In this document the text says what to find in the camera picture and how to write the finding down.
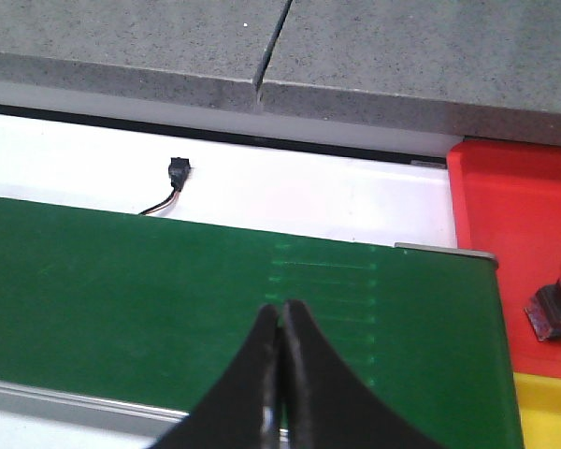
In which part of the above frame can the yellow plastic tray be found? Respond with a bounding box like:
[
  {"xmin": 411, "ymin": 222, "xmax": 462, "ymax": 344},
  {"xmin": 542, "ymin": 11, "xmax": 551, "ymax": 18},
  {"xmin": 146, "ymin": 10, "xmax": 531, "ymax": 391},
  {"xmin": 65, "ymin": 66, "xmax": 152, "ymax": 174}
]
[{"xmin": 514, "ymin": 372, "xmax": 561, "ymax": 449}]

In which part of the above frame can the green conveyor belt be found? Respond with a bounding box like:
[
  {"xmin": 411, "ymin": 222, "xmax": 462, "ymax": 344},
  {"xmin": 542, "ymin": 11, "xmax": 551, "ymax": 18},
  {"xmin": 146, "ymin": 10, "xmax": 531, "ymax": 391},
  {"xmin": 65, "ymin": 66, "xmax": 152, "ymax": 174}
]
[{"xmin": 0, "ymin": 197, "xmax": 524, "ymax": 448}]

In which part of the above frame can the red plastic tray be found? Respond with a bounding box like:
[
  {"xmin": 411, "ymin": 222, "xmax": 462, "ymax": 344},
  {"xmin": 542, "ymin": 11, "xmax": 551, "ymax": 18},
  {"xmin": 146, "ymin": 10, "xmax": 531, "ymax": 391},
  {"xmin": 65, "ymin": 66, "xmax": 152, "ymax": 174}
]
[{"xmin": 447, "ymin": 140, "xmax": 561, "ymax": 378}]

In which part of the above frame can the grey stone countertop slab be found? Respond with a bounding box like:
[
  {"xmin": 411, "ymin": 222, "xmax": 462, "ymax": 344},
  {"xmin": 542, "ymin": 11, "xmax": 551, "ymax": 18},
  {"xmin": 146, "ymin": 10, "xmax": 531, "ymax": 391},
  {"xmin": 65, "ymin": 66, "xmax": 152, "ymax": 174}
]
[
  {"xmin": 261, "ymin": 1, "xmax": 561, "ymax": 146},
  {"xmin": 0, "ymin": 1, "xmax": 289, "ymax": 112}
]

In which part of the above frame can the grey stone countertop slab left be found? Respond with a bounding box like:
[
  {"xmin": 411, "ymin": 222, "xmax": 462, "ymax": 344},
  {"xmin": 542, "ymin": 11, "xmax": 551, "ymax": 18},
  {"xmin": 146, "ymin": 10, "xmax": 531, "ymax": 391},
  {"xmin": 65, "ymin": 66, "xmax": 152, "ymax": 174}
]
[{"xmin": 0, "ymin": 1, "xmax": 289, "ymax": 112}]

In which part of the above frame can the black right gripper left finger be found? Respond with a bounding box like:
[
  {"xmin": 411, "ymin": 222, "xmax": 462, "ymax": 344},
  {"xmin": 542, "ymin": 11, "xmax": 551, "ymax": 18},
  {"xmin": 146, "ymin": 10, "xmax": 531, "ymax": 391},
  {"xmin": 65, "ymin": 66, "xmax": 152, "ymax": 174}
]
[{"xmin": 152, "ymin": 305, "xmax": 281, "ymax": 448}]

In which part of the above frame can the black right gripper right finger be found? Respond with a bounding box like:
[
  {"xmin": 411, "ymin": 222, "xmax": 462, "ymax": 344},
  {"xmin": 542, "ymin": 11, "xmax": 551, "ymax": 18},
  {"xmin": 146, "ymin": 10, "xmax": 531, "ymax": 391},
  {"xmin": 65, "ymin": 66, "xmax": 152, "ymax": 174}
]
[{"xmin": 280, "ymin": 299, "xmax": 440, "ymax": 448}]

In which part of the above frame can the red mushroom push button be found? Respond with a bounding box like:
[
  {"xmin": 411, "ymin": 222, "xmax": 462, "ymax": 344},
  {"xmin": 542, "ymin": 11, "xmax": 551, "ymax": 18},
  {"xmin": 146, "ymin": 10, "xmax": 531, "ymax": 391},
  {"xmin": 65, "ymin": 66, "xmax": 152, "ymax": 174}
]
[{"xmin": 525, "ymin": 265, "xmax": 561, "ymax": 342}]

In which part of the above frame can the black connector with cable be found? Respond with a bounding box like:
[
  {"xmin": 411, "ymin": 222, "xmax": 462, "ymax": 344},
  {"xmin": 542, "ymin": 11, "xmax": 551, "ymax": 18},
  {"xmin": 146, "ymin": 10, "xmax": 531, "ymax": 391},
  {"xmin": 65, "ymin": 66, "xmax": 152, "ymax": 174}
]
[{"xmin": 139, "ymin": 157, "xmax": 192, "ymax": 216}]

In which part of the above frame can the grey stone countertop slab right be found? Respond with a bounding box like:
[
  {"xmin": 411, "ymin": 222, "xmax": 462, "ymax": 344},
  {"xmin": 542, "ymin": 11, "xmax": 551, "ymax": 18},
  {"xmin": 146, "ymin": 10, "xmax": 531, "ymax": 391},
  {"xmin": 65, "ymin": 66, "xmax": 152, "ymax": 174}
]
[{"xmin": 261, "ymin": 1, "xmax": 561, "ymax": 146}]

